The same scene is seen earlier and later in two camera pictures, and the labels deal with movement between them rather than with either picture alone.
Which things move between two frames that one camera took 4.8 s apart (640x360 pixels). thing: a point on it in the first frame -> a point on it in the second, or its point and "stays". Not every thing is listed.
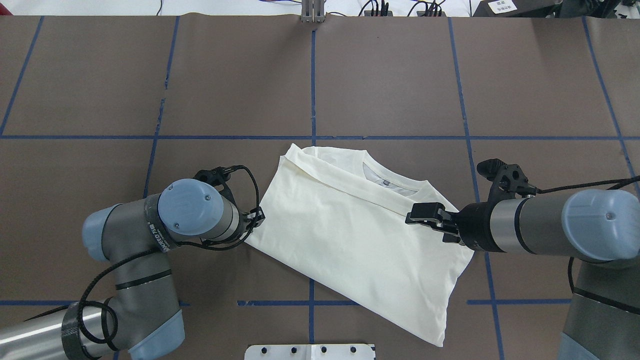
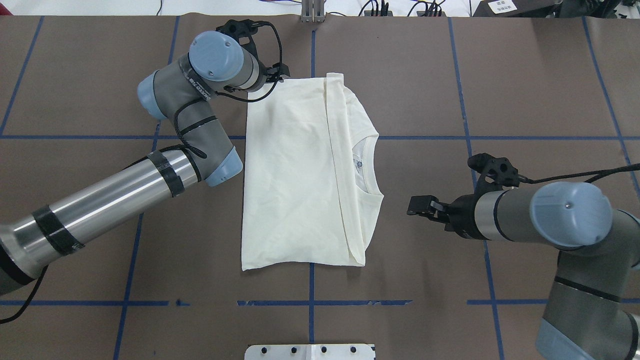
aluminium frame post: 313,11 stays
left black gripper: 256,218 -> 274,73
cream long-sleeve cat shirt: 336,217 -> 303,201
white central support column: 310,352 stays
